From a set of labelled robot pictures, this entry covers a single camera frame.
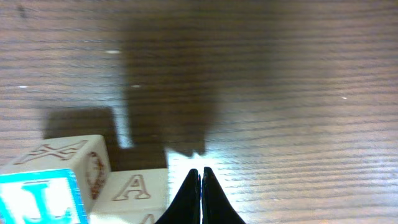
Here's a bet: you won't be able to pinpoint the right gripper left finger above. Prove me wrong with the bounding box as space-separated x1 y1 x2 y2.
155 169 201 224

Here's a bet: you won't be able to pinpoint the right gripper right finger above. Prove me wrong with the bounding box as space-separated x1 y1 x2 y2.
201 167 246 224

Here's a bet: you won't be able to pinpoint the white block red dots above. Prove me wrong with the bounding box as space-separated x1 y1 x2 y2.
90 169 169 224

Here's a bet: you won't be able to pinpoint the blue J block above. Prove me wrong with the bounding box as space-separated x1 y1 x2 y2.
1 135 111 224

